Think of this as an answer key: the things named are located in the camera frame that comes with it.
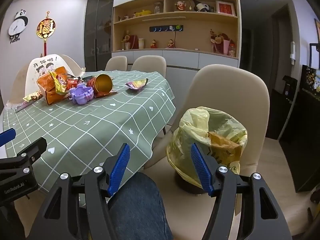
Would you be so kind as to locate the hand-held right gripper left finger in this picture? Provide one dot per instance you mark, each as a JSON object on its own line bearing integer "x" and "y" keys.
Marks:
{"x": 120, "y": 170}

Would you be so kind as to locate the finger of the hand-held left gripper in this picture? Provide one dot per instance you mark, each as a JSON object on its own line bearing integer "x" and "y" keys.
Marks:
{"x": 37, "y": 146}
{"x": 7, "y": 136}

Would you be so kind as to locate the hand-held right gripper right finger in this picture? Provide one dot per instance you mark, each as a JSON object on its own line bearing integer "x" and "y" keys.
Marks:
{"x": 201, "y": 170}

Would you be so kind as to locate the yellow plastic bin liner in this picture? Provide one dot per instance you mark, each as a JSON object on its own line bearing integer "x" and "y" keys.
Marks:
{"x": 187, "y": 150}

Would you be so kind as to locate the long striped snack packet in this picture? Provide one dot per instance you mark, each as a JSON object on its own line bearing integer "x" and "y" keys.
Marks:
{"x": 30, "y": 98}

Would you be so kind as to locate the orange snack bag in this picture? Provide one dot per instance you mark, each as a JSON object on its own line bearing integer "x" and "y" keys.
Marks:
{"x": 45, "y": 83}

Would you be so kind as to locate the yellow green snack wrapper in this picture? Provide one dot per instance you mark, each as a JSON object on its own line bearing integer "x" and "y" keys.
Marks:
{"x": 58, "y": 82}

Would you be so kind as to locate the red white snack packet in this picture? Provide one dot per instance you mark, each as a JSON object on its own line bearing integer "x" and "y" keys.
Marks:
{"x": 73, "y": 82}

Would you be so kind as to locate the purple yellow wrapper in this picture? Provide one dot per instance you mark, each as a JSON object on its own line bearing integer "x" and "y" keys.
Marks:
{"x": 136, "y": 83}

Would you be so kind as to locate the red gold paper cup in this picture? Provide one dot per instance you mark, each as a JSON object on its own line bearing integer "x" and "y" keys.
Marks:
{"x": 102, "y": 82}

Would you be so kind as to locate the person's leg in jeans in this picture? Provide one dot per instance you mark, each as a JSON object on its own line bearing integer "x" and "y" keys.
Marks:
{"x": 140, "y": 205}

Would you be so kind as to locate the green checked tablecloth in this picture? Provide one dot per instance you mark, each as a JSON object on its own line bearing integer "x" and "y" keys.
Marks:
{"x": 87, "y": 120}

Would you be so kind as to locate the beige chair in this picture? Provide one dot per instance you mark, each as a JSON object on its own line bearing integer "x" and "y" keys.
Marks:
{"x": 20, "y": 80}
{"x": 225, "y": 92}
{"x": 116, "y": 63}
{"x": 150, "y": 63}

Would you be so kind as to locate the purple plastic container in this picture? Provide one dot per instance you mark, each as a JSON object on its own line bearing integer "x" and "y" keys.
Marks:
{"x": 80, "y": 95}

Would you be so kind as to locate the chair with cartoon print cover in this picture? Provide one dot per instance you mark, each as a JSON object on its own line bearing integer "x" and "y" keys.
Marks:
{"x": 45, "y": 62}

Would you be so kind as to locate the red gold hanging ornament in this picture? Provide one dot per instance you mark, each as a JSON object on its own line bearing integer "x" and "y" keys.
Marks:
{"x": 45, "y": 28}

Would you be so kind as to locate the black cabinet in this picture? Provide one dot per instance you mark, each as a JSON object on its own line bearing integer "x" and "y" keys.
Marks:
{"x": 308, "y": 130}

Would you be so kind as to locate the black device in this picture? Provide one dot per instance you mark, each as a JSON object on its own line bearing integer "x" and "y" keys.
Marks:
{"x": 290, "y": 87}

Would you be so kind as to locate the white cup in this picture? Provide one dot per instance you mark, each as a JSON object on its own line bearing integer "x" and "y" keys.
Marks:
{"x": 141, "y": 44}

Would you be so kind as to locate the red box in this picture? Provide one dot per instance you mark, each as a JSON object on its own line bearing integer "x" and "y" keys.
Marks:
{"x": 134, "y": 42}

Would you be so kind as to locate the small red figurine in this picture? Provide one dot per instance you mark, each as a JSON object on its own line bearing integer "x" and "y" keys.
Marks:
{"x": 153, "y": 44}
{"x": 170, "y": 43}

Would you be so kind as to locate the flower figurine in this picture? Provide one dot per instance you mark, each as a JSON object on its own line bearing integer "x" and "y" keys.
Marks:
{"x": 126, "y": 40}

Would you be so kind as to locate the dark glass cabinet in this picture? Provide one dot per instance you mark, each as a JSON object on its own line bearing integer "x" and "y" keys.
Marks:
{"x": 100, "y": 30}

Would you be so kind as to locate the yellow toy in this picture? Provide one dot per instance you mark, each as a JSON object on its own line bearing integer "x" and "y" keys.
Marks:
{"x": 142, "y": 13}

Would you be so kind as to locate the panda plush toy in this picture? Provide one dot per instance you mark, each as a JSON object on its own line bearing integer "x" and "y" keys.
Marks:
{"x": 203, "y": 7}

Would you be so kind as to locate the red framed shelf picture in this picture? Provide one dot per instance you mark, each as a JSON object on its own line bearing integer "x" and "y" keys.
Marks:
{"x": 225, "y": 8}

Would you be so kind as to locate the glass jar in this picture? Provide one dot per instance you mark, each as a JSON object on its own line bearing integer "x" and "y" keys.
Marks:
{"x": 158, "y": 8}

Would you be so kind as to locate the panda wall clock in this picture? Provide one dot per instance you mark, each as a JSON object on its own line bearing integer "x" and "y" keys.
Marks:
{"x": 17, "y": 25}

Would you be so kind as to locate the wooden wall shelf unit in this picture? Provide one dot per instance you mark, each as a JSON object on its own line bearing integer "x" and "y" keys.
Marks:
{"x": 190, "y": 37}

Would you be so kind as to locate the black power socket rail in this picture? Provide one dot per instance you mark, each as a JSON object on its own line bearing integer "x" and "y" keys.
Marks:
{"x": 162, "y": 29}

